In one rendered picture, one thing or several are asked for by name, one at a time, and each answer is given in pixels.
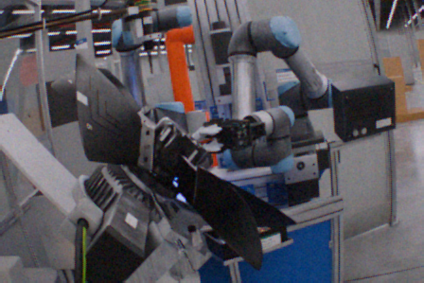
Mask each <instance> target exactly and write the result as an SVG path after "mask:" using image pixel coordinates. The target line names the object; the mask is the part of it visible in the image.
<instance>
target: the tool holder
mask: <svg viewBox="0 0 424 283"><path fill-rule="evenodd" d="M138 10H139V8H138V6H136V7H129V8H127V12H126V14H123V15H124V16H123V18H125V22H124V23H130V26H131V34H132V40H134V44H142V42H145V41H149V40H154V41H155V40H158V39H160V38H161V35H162V34H161V33H152V34H151V35H147V36H143V33H142V32H143V28H142V25H141V24H142V21H141V19H142V15H141V14H142V13H138Z"/></svg>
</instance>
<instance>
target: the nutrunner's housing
mask: <svg viewBox="0 0 424 283"><path fill-rule="evenodd" d="M150 12H151V10H150V9H148V10H142V11H139V12H138V13H142V14H141V15H142V19H141V21H142V24H141V25H142V28H143V32H142V33H143V36H147V35H151V34H152V32H153V28H152V18H151V14H150ZM142 44H143V47H144V51H148V50H152V49H153V40H149V41H145V42H142Z"/></svg>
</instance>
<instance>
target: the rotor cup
mask: <svg viewBox="0 0 424 283"><path fill-rule="evenodd" d="M168 128H170V129H171V131H170V132H169V133H168V135H167V136H166V137H165V138H164V139H163V141H162V140H161V139H160V138H161V137H162V136H163V134H164V133H165V132H166V131H167V129H168ZM184 133H186V134H187V135H186V134H184ZM195 150H196V151H197V153H196V154H195V155H194V156H193V157H192V159H191V160H190V161H189V162H190V163H191V164H192V165H193V166H194V167H195V166H197V165H198V163H199V162H200V161H201V160H202V159H203V157H204V156H205V154H206V148H205V147H204V146H203V145H202V144H201V143H198V142H197V141H196V140H195V139H194V138H193V136H192V135H190V134H189V133H188V132H187V131H185V130H184V129H183V128H182V127H180V126H179V125H178V124H176V123H175V122H174V121H172V120H171V119H169V118H168V117H164V118H163V119H162V120H161V121H160V122H159V123H158V125H157V126H156V127H155V128H154V145H153V155H152V169H151V170H150V171H148V170H146V169H144V168H141V167H139V166H137V168H134V167H133V166H130V167H131V168H132V169H133V170H134V172H135V173H137V174H138V175H139V176H140V177H141V178H142V179H143V180H144V181H146V182H147V183H148V184H149V185H151V186H152V187H153V188H154V189H155V190H157V191H158V192H160V193H161V194H163V195H165V196H166V197H168V198H170V199H172V200H175V199H176V198H177V197H178V195H179V194H180V193H179V192H178V190H177V186H176V185H175V184H174V182H175V181H174V180H175V179H176V178H177V174H178V165H179V155H180V154H181V155H182V156H184V157H185V158H186V159H188V158H189V157H190V155H191V154H192V153H193V152H194V151H195Z"/></svg>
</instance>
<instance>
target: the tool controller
mask: <svg viewBox="0 0 424 283"><path fill-rule="evenodd" d="M330 86H331V98H332V107H333V124H334V132H335V133H336V134H337V135H338V136H339V137H340V139H341V140H343V142H348V141H351V140H355V139H359V138H362V137H366V136H368V135H372V134H376V133H384V132H387V131H391V130H393V129H395V128H396V96H395V82H394V81H392V80H390V79H388V78H387V77H386V76H384V75H381V76H379V75H377V76H375V77H372V76H371V77H368V78H360V79H353V80H343V81H339V82H338V81H335V82H332V83H331V84H330Z"/></svg>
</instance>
